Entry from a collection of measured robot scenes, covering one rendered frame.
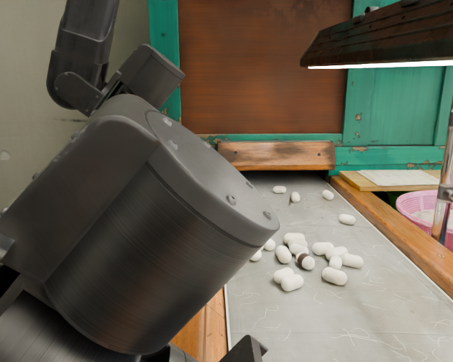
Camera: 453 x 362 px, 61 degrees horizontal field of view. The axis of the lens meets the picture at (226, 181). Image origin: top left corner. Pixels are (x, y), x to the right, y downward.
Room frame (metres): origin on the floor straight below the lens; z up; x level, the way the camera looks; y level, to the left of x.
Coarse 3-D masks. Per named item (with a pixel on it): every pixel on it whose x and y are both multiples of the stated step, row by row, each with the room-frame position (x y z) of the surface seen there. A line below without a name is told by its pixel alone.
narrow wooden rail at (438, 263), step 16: (336, 176) 0.99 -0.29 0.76; (352, 192) 0.84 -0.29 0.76; (368, 192) 0.84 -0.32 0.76; (368, 208) 0.74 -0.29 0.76; (384, 208) 0.74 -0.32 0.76; (384, 224) 0.66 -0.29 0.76; (400, 224) 0.65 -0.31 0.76; (400, 240) 0.60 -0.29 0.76; (416, 240) 0.58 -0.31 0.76; (432, 240) 0.58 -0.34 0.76; (416, 256) 0.54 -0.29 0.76; (432, 256) 0.53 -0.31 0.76; (448, 256) 0.53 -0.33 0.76; (432, 272) 0.50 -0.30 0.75; (448, 272) 0.48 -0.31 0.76; (448, 288) 0.46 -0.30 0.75
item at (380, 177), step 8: (368, 176) 0.93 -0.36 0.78; (376, 176) 0.93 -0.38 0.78; (384, 176) 0.93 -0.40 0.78; (392, 176) 0.93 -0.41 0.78; (400, 176) 0.93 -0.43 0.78; (408, 176) 0.93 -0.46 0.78; (416, 176) 0.93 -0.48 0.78; (424, 176) 0.93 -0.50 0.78; (432, 176) 0.94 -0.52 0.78; (376, 184) 0.87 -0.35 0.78; (384, 184) 0.86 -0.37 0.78; (392, 184) 0.86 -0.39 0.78; (400, 184) 0.86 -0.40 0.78; (408, 184) 0.86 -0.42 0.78; (416, 184) 0.86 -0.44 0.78; (424, 184) 0.86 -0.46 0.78; (432, 184) 0.86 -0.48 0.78
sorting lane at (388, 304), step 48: (288, 192) 0.92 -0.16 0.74; (336, 192) 0.92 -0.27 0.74; (336, 240) 0.64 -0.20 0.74; (384, 240) 0.64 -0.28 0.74; (240, 288) 0.48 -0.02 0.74; (336, 288) 0.48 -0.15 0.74; (384, 288) 0.48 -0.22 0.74; (432, 288) 0.48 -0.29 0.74; (240, 336) 0.38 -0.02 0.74; (288, 336) 0.38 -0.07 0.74; (336, 336) 0.38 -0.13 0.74; (384, 336) 0.38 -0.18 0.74; (432, 336) 0.38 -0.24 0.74
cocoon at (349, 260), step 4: (344, 256) 0.54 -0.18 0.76; (348, 256) 0.54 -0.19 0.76; (352, 256) 0.54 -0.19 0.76; (356, 256) 0.54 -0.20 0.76; (344, 260) 0.54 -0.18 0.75; (348, 260) 0.54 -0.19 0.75; (352, 260) 0.53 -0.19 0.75; (356, 260) 0.53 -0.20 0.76; (360, 260) 0.53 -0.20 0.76; (344, 264) 0.54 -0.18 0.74; (348, 264) 0.54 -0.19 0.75; (352, 264) 0.53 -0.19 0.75; (356, 264) 0.53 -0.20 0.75; (360, 264) 0.53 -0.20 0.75
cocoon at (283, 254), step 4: (280, 248) 0.56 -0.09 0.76; (284, 248) 0.56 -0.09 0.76; (276, 252) 0.56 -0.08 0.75; (280, 252) 0.55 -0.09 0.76; (284, 252) 0.55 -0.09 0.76; (288, 252) 0.55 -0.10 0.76; (280, 256) 0.55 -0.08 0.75; (284, 256) 0.54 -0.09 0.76; (288, 256) 0.54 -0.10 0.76; (280, 260) 0.55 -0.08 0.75; (284, 260) 0.54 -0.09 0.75; (288, 260) 0.54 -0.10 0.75
